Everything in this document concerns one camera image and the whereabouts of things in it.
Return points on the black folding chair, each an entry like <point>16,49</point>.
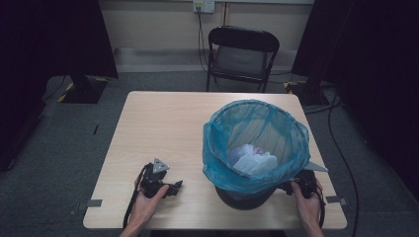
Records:
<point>242,56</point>

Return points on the person's right hand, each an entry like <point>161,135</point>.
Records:
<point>308,209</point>

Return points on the grey tape strip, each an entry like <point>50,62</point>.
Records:
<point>94,202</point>
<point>336,200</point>

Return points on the dark curtain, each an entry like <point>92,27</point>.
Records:
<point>49,42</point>
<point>372,65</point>

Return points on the person's left hand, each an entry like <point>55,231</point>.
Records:
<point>145,205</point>

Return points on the white wall socket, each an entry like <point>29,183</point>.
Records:
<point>203,6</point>

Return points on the blue plastic trash bag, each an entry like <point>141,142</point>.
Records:
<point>219,158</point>

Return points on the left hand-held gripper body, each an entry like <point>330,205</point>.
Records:
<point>154,179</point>

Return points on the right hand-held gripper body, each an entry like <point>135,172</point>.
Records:
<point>308,184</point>

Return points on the black stand base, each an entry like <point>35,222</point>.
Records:
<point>85,89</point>
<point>308,94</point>

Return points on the yellow black floor tape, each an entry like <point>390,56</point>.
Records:
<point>66,92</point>
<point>288,86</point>

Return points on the crumpled white paper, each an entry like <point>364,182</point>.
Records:
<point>255,161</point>

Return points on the dark round trash bin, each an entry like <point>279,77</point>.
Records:
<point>245,200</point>

